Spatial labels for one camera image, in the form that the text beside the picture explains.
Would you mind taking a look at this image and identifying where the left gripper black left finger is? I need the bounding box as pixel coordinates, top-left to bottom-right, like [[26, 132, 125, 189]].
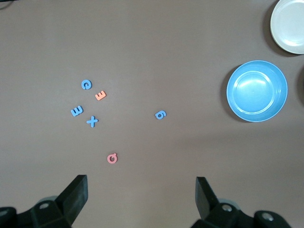
[[0, 174, 89, 228]]

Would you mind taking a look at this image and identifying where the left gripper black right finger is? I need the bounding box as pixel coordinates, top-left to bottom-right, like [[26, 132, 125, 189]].
[[190, 176, 290, 228]]

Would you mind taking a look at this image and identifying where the blue foam letter X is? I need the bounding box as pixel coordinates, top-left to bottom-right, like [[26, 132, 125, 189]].
[[86, 115, 99, 128]]

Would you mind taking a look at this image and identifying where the blue foam letter E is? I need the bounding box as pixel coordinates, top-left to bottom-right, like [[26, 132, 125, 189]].
[[70, 105, 84, 117]]

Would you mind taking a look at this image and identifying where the pink-red foam letter Q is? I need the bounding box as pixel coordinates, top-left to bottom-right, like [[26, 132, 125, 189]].
[[106, 152, 119, 164]]

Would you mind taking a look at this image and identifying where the blue plate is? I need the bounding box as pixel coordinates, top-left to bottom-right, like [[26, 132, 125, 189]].
[[226, 60, 288, 123]]

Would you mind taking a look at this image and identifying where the pale pink plate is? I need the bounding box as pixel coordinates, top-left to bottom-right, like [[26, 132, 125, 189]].
[[270, 0, 304, 55]]

